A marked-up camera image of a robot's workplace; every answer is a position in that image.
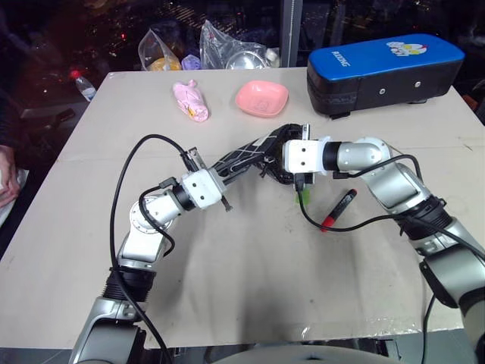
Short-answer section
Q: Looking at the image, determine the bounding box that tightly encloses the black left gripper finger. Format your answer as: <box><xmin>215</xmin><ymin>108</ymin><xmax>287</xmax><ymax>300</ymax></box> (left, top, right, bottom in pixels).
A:
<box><xmin>211</xmin><ymin>158</ymin><xmax>247</xmax><ymax>179</ymax></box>
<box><xmin>219</xmin><ymin>172</ymin><xmax>262</xmax><ymax>189</ymax></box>

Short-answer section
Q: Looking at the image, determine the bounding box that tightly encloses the dark window frame post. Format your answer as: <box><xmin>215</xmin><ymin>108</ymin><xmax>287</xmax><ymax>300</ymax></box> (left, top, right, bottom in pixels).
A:
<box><xmin>280</xmin><ymin>0</ymin><xmax>302</xmax><ymax>69</ymax></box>

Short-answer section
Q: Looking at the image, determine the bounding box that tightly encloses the clear plastic water bottle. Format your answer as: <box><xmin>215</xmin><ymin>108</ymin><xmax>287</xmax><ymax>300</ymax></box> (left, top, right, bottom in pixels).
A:
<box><xmin>74</xmin><ymin>74</ymin><xmax>98</xmax><ymax>102</ymax></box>

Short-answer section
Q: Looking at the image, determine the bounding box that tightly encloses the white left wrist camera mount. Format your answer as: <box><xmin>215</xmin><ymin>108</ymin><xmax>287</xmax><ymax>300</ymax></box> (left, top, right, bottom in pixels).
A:
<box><xmin>180</xmin><ymin>168</ymin><xmax>225</xmax><ymax>212</ymax></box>

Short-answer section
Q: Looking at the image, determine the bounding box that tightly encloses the clear bag with yellow item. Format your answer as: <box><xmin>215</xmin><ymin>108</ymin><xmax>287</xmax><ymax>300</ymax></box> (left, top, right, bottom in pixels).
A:
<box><xmin>137</xmin><ymin>22</ymin><xmax>186</xmax><ymax>72</ymax></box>

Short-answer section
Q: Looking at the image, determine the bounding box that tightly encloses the red marker with black cap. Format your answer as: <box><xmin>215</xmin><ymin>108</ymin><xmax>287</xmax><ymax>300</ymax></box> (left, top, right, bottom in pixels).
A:
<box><xmin>320</xmin><ymin>188</ymin><xmax>359</xmax><ymax>233</ymax></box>

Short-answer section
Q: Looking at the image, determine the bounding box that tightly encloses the pink plush toy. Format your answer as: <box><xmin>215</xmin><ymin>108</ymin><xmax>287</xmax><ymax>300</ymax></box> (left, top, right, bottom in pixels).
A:
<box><xmin>172</xmin><ymin>79</ymin><xmax>211</xmax><ymax>122</ymax></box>

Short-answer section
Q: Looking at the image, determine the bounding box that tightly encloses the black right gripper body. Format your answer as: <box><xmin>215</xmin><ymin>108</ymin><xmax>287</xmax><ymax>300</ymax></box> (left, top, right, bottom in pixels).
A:
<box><xmin>279</xmin><ymin>121</ymin><xmax>316</xmax><ymax>191</ymax></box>

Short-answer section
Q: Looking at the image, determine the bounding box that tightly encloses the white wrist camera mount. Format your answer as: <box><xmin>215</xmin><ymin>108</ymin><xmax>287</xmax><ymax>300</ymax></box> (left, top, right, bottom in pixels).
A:
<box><xmin>180</xmin><ymin>168</ymin><xmax>225</xmax><ymax>212</ymax></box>
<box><xmin>282</xmin><ymin>135</ymin><xmax>333</xmax><ymax>176</ymax></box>

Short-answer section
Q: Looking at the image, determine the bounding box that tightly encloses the blue and black boxing pad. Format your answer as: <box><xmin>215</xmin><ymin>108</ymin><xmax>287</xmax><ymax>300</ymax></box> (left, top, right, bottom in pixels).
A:
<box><xmin>306</xmin><ymin>33</ymin><xmax>466</xmax><ymax>121</ymax></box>

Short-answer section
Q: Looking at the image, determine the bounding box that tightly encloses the black grid pencil pouch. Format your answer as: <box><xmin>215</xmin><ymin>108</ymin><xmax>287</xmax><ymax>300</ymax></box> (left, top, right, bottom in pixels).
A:
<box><xmin>210</xmin><ymin>121</ymin><xmax>308</xmax><ymax>187</ymax></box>

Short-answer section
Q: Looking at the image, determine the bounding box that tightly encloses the purple crumpled item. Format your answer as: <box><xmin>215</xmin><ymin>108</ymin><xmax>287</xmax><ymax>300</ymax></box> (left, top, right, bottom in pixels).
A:
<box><xmin>180</xmin><ymin>54</ymin><xmax>201</xmax><ymax>71</ymax></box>

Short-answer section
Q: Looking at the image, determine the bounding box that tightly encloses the clear bag with steel bowl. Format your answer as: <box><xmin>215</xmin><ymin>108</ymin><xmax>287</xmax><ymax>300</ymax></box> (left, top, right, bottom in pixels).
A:
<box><xmin>199</xmin><ymin>19</ymin><xmax>268</xmax><ymax>71</ymax></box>

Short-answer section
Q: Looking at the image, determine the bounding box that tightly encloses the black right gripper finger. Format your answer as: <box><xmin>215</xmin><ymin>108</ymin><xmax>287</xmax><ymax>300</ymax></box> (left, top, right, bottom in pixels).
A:
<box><xmin>278</xmin><ymin>124</ymin><xmax>304</xmax><ymax>143</ymax></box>
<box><xmin>264</xmin><ymin>165</ymin><xmax>296</xmax><ymax>187</ymax></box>

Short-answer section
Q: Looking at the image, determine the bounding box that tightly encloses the bystander bare hand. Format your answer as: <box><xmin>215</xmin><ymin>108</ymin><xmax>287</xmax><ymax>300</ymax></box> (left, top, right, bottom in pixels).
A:
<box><xmin>0</xmin><ymin>146</ymin><xmax>20</xmax><ymax>208</ymax></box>

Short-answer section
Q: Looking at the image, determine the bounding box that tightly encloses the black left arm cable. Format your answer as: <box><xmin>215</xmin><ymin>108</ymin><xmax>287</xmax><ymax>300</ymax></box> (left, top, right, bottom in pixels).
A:
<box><xmin>108</xmin><ymin>133</ymin><xmax>195</xmax><ymax>364</ymax></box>

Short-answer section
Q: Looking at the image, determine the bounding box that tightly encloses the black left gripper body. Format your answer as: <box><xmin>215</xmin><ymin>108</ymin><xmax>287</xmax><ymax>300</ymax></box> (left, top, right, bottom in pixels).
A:
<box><xmin>184</xmin><ymin>146</ymin><xmax>234</xmax><ymax>213</ymax></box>

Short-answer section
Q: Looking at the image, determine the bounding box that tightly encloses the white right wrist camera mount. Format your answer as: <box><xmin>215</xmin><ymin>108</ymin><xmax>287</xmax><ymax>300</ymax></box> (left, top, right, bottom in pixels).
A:
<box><xmin>282</xmin><ymin>135</ymin><xmax>333</xmax><ymax>176</ymax></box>

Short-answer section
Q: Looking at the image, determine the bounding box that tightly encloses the pink plastic bowl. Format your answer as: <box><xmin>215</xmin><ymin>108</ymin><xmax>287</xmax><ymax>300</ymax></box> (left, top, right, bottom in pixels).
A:
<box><xmin>234</xmin><ymin>80</ymin><xmax>289</xmax><ymax>118</ymax></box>

